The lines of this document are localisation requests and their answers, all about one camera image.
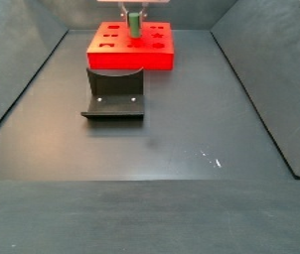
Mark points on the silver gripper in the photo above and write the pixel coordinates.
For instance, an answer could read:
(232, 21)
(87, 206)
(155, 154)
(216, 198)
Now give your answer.
(143, 10)

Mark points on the green round peg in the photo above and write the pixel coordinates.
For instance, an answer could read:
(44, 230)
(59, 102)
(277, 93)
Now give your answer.
(133, 18)

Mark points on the red shape-sorter block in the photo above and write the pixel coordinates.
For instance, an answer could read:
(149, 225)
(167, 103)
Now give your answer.
(114, 50)

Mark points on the black curved holder stand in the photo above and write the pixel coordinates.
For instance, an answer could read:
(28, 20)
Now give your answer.
(117, 94)

